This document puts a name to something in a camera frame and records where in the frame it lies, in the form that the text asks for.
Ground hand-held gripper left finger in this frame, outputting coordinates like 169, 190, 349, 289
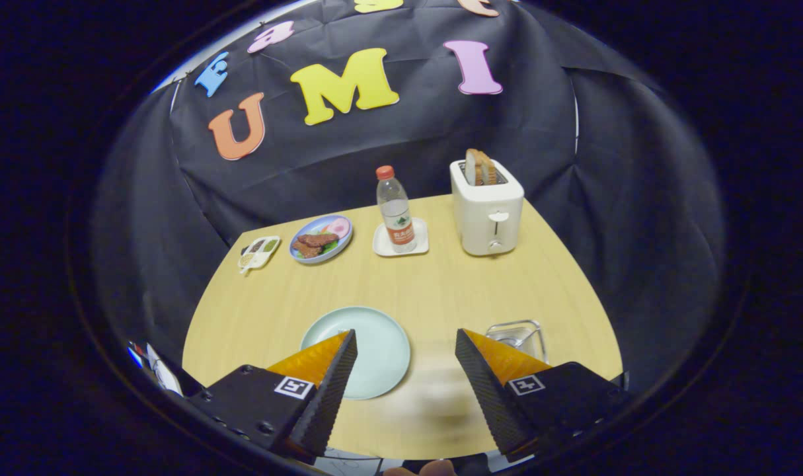
188, 329, 359, 463

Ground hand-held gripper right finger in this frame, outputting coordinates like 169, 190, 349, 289
455, 329, 633, 462

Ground clear glass tray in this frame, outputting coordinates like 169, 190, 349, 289
486, 320, 547, 364

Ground pale green plate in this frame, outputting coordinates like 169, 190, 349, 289
300, 306, 412, 401

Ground brown meat pieces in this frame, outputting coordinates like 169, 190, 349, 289
293, 233, 340, 258

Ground white divided sauce dish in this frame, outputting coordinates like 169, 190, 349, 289
237, 235, 282, 275

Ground white square coaster dish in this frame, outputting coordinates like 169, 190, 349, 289
373, 218, 430, 257

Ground stack of papers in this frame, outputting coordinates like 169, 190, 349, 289
127, 340, 184, 397

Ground blue plate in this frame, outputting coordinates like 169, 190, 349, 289
289, 214, 353, 265

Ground white toaster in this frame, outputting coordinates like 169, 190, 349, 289
449, 159, 525, 257

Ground clear water bottle red cap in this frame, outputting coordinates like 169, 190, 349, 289
376, 165, 417, 254

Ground black backdrop cloth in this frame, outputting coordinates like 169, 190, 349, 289
91, 0, 726, 397

